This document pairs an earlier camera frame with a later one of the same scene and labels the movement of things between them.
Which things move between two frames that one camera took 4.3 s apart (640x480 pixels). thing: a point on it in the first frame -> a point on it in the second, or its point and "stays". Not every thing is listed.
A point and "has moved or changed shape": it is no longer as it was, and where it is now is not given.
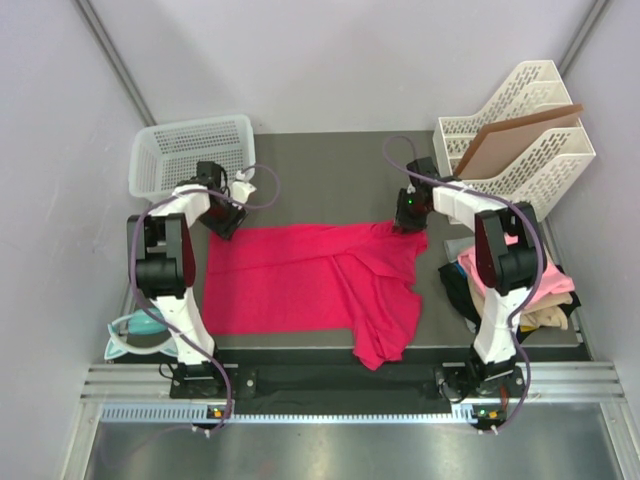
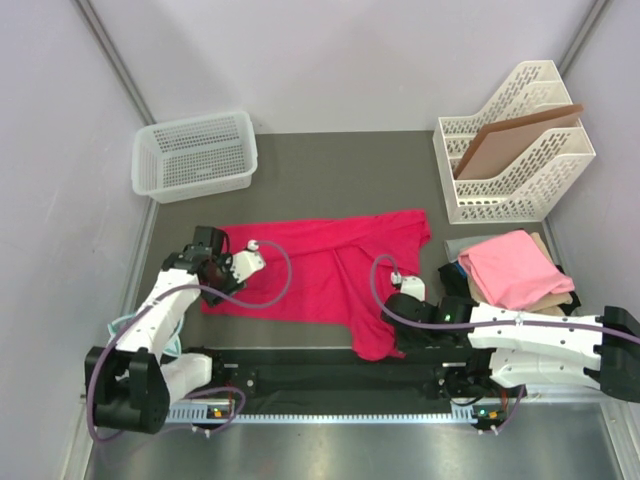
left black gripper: (227, 229) -> (232, 287)
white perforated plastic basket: (166, 155) stays
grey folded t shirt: (455, 246) stays
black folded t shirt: (453, 279) stays
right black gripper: (402, 220) -> (406, 344)
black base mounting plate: (334, 382) stays
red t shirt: (357, 280) has moved or changed shape
